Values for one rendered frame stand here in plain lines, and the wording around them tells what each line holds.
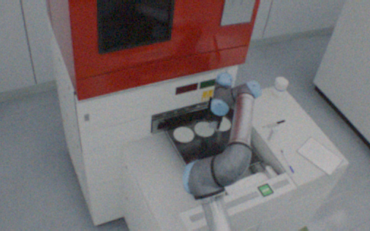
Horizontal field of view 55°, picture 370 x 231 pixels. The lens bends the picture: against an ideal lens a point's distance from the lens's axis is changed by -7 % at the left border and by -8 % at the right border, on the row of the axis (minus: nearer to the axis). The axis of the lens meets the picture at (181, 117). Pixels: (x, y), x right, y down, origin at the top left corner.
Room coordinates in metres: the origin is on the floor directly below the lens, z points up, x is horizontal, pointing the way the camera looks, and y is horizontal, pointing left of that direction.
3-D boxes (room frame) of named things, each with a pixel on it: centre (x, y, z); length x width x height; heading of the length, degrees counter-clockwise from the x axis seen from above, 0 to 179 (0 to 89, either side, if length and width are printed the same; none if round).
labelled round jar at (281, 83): (1.62, -0.51, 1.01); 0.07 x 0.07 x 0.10
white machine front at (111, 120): (1.33, 0.11, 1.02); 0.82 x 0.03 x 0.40; 121
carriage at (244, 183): (1.02, -0.32, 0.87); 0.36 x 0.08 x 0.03; 121
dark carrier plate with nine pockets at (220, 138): (1.24, -0.17, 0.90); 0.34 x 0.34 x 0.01; 31
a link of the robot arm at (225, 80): (1.31, -0.16, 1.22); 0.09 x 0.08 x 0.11; 175
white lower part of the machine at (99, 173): (1.63, 0.29, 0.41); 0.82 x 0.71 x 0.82; 121
